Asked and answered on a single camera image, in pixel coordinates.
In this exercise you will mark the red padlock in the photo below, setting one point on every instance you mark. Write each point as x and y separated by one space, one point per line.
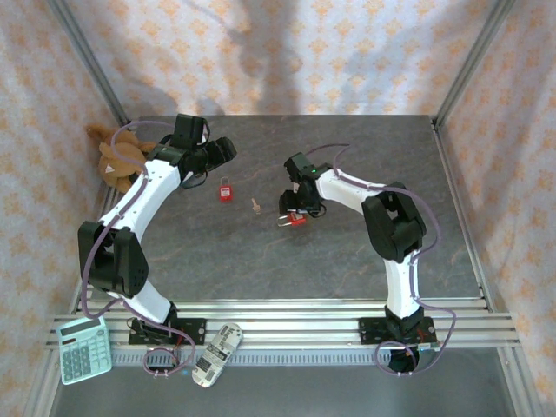
296 220
224 193

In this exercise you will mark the small tan key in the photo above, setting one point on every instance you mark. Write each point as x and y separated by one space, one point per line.
255 206

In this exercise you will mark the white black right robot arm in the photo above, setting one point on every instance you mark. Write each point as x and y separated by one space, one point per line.
395 221

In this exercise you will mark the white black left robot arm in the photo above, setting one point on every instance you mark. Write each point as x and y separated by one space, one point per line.
152 182

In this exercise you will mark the brown teddy bear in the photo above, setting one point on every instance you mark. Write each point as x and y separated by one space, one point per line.
115 167

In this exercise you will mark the orange patterned white fabric backdrop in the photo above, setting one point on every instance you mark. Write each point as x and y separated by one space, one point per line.
278 52

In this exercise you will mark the printed white black can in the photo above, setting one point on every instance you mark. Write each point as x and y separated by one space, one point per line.
217 354

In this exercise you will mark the mint green calculator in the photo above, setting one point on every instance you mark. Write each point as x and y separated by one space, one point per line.
82 352

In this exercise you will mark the aluminium table side rail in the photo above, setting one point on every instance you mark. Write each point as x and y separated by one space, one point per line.
102 208
465 217

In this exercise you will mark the aluminium mounting rail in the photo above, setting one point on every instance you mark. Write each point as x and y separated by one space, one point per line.
282 321

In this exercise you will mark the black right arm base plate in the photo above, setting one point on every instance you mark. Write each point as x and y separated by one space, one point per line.
369 331

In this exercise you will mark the aluminium frame post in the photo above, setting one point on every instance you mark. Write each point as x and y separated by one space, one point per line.
473 61
87 61

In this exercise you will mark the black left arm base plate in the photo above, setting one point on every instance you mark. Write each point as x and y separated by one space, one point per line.
195 332

